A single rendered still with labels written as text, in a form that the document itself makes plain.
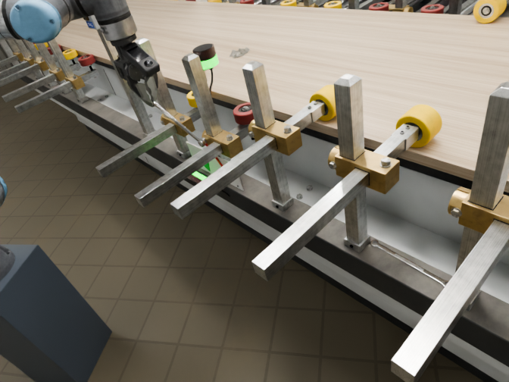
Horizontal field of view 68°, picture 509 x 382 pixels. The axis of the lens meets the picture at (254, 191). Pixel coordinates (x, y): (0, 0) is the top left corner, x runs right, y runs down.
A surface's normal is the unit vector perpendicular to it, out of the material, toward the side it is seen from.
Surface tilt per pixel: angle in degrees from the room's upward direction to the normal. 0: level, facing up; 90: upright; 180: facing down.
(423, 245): 0
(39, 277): 90
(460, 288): 0
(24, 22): 91
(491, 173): 90
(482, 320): 0
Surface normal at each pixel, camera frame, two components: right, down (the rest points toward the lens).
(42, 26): 0.18, 0.61
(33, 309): 0.96, -0.04
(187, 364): -0.21, -0.75
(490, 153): -0.71, 0.56
